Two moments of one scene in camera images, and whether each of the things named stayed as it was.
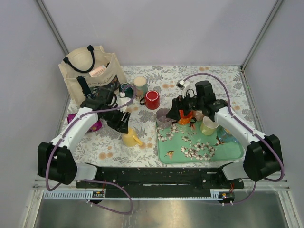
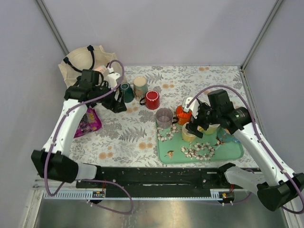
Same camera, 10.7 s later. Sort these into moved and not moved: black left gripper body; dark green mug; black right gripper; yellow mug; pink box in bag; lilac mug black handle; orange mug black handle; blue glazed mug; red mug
Moved: yellow mug; black left gripper body; black right gripper
Not moved: lilac mug black handle; red mug; orange mug black handle; dark green mug; blue glazed mug; pink box in bag
